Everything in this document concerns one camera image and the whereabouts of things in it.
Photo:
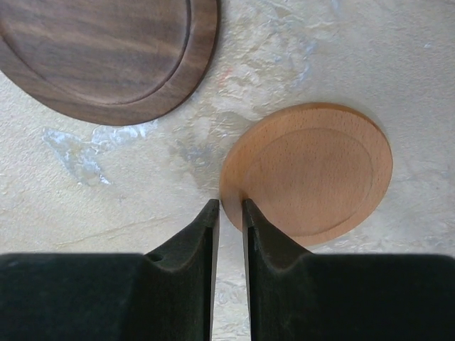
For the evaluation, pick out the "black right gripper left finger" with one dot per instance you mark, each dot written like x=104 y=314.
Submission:
x=166 y=294

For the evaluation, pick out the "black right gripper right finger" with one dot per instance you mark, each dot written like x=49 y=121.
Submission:
x=295 y=294

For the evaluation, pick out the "light orange wood coaster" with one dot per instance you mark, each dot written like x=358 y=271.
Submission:
x=315 y=171

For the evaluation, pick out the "dark wood coaster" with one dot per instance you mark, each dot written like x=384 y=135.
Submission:
x=109 y=62

